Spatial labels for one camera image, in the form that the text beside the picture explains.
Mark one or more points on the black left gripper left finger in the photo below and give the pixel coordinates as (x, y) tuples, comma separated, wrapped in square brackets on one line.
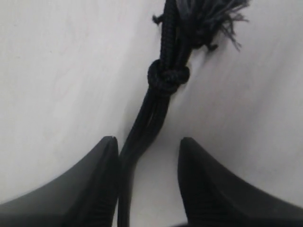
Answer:
[(83, 196)]

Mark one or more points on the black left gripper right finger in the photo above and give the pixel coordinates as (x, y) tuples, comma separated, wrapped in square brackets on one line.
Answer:
[(215, 197)]

